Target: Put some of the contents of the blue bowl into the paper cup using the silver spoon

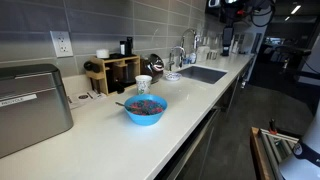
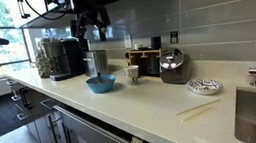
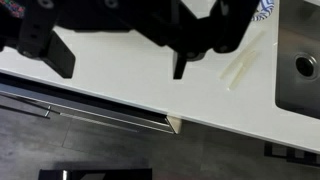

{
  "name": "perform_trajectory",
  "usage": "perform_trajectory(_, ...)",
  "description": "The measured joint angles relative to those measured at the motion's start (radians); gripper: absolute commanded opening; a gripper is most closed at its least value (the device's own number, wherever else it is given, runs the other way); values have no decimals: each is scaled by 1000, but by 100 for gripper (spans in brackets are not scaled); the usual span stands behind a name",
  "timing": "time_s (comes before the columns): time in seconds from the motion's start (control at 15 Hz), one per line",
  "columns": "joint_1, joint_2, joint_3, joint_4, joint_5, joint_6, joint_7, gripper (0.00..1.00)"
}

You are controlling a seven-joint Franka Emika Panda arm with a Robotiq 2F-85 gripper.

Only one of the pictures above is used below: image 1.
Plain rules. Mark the wooden organizer shelf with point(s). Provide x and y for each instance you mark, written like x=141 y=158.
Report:
x=103 y=77

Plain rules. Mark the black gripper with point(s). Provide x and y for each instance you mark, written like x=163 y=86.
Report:
x=228 y=35

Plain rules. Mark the clear soap bottle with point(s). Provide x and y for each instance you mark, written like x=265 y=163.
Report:
x=193 y=58

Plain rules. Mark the black tall canister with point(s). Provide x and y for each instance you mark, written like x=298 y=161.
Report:
x=129 y=46

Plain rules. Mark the steel sink basin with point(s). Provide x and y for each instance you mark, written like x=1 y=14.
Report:
x=201 y=75

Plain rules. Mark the dark under-counter cabinets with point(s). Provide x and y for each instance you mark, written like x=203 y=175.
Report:
x=200 y=156

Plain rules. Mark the long ceiling light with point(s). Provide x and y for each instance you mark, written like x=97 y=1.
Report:
x=295 y=9

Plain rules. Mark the blue bowl of colourful candies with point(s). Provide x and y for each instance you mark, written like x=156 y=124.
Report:
x=146 y=107

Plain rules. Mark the white wall outlet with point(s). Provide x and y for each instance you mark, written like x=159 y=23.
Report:
x=61 y=44

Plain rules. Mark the small ceiling light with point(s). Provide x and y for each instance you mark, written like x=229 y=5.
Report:
x=287 y=18

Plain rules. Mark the small chrome faucet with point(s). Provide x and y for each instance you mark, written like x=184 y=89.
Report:
x=171 y=61

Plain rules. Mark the printed paper leaflet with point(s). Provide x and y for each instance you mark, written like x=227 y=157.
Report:
x=83 y=98

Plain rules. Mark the black padded stand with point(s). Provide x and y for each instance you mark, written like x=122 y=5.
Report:
x=290 y=51

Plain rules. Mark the black coffee brewer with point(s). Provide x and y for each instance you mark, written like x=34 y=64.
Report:
x=128 y=71

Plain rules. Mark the blue plastic bowl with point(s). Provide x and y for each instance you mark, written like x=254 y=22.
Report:
x=146 y=119

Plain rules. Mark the tall chrome faucet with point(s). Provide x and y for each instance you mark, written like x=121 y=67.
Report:
x=182 y=41

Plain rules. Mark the black round knob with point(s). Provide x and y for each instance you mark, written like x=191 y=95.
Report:
x=90 y=66

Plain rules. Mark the patterned small plate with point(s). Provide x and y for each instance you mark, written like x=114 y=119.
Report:
x=173 y=76

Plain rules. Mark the black bottle white label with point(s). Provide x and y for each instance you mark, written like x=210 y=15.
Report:
x=122 y=48

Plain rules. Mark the wooden cart metal rails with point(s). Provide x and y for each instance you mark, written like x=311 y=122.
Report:
x=258 y=156

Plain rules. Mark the white paper cup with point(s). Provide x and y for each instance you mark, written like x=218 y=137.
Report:
x=143 y=86

